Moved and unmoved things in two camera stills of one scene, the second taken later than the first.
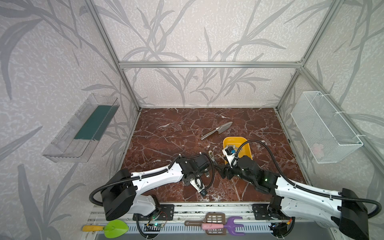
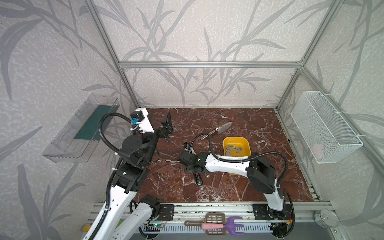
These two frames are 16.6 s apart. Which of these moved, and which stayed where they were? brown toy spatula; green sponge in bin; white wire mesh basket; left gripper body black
Moved: left gripper body black
Stayed: green sponge in bin; brown toy spatula; white wire mesh basket
